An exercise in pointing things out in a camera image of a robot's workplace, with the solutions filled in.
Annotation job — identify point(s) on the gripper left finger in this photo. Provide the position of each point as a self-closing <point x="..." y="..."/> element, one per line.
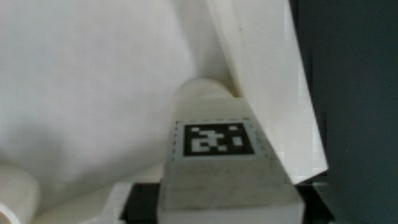
<point x="129" y="206"/>

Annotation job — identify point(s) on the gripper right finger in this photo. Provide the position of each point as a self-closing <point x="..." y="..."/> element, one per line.
<point x="316" y="212"/>

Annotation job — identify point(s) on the white table leg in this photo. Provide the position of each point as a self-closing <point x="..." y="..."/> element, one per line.
<point x="225" y="186"/>

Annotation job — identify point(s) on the white square tabletop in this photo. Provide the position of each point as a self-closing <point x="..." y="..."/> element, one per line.
<point x="97" y="56"/>

